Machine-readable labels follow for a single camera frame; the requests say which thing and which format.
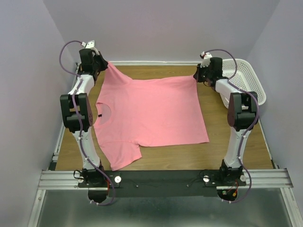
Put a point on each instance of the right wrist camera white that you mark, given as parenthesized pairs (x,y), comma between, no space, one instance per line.
(206,59)

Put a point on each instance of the pink t shirt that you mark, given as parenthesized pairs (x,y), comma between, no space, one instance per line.
(135,113)

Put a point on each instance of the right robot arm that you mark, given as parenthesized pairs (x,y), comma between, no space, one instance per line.
(242,115)

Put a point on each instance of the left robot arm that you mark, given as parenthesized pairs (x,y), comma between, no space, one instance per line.
(78,117)

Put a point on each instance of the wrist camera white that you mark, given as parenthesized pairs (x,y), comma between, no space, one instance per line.
(89,45)
(206,59)

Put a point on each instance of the aluminium frame rail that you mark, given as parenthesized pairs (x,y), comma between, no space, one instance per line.
(61,203)

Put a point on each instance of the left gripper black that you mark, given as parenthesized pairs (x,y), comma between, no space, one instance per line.
(101,62)

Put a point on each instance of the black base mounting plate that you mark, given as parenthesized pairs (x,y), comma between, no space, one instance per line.
(162,183)

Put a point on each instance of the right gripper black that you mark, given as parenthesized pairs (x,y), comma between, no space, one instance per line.
(199,74)

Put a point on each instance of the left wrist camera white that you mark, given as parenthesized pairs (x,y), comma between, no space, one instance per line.
(89,45)

